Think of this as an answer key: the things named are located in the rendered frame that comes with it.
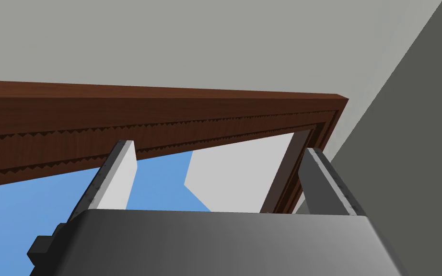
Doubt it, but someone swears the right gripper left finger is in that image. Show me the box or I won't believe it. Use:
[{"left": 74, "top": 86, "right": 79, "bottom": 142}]
[{"left": 68, "top": 139, "right": 138, "bottom": 222}]

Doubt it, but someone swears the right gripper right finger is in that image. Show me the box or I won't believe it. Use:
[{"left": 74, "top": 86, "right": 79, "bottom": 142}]
[{"left": 298, "top": 147, "right": 367, "bottom": 217}]

